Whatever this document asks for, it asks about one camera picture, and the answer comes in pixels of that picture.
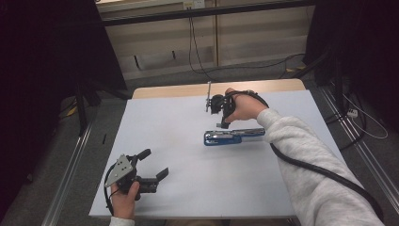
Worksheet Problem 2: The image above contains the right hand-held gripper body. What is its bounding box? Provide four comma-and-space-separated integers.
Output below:
205, 80, 237, 121

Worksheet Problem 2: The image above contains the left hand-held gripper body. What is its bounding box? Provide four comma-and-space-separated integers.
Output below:
104, 153, 159, 202

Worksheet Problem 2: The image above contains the blue and silver stapler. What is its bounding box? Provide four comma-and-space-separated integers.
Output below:
203, 127, 266, 147

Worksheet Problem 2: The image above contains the person's right hand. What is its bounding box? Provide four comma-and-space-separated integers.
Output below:
223, 87, 270, 124

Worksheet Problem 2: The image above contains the person's left hand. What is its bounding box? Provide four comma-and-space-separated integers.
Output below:
110, 181, 141, 219

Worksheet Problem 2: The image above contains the white table cover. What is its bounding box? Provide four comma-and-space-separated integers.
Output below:
88, 89, 346, 219

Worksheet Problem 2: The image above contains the black metal stand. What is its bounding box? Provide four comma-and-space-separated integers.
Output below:
73, 79, 133, 137
295, 46, 346, 107

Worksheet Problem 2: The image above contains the black horizontal bar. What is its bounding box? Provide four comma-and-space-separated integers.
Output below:
102, 0, 316, 27

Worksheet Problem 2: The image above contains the black curtain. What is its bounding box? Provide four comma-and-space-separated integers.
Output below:
302, 0, 399, 133
0, 0, 128, 220

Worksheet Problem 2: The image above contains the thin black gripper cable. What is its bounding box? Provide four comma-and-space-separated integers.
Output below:
103, 163, 121, 217

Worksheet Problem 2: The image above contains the long black floor cable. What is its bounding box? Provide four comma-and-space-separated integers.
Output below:
194, 52, 306, 79

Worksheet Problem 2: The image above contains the aluminium floor rail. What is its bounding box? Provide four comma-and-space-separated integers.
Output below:
318, 86, 399, 205
40, 121, 93, 226

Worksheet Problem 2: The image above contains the black wall cable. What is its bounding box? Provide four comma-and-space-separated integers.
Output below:
187, 8, 217, 83

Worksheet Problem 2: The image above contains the thick black gripper cable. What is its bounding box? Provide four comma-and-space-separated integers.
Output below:
225, 89, 386, 222

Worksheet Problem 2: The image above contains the white wall socket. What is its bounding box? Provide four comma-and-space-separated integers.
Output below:
183, 0, 206, 10

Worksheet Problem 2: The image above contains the black floor cable loop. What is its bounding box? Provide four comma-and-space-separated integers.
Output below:
324, 103, 367, 151

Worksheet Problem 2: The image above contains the white cable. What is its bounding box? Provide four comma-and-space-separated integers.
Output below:
342, 93, 390, 140

